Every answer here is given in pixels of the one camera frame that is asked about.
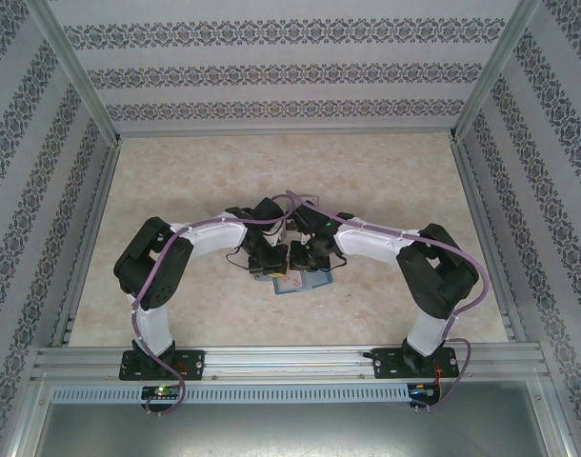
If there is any blue card holder wallet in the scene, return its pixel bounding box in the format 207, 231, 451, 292
251, 268, 334, 297

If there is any steel sheet panel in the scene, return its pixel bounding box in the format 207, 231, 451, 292
13, 378, 571, 457

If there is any aluminium front mounting rail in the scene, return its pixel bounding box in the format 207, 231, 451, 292
30, 346, 544, 382

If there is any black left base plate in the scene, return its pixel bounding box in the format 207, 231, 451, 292
118, 349, 207, 382

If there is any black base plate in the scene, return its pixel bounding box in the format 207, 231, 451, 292
118, 349, 207, 382
371, 346, 466, 381

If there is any grey slotted cable duct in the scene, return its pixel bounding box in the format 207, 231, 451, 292
50, 383, 411, 404

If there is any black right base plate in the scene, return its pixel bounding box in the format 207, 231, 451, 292
371, 346, 466, 381

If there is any aluminium table side rail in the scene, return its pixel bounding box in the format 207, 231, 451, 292
450, 135, 528, 344
51, 137, 123, 347

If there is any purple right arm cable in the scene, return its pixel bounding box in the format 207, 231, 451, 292
283, 189, 490, 416

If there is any aluminium frame post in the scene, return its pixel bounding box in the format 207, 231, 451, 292
450, 0, 544, 144
30, 0, 125, 147

